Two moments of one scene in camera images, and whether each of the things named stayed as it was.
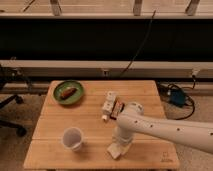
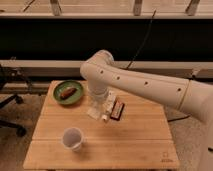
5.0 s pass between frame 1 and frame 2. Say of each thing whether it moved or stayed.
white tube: stayed
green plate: stayed
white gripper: moved
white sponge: moved
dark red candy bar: stayed
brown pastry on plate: stayed
